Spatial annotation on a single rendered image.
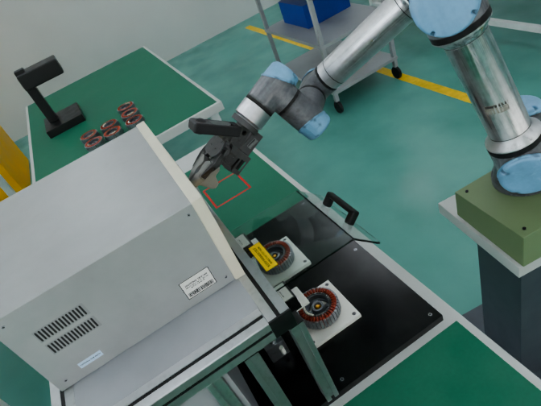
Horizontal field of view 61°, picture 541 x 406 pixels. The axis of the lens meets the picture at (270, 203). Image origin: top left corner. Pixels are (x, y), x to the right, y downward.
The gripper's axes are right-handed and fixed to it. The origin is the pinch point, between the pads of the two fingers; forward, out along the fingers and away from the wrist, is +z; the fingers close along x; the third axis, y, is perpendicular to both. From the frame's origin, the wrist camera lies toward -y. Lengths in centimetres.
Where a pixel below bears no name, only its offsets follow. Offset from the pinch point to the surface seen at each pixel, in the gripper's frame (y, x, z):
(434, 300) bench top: 55, -35, -14
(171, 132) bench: 47, 137, 6
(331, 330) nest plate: 41.3, -27.0, 7.3
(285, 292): 26.6, -20.7, 5.9
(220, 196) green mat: 45, 56, 7
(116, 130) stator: 34, 169, 26
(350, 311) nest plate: 44, -26, 1
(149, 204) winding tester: -15.7, -21.5, 2.9
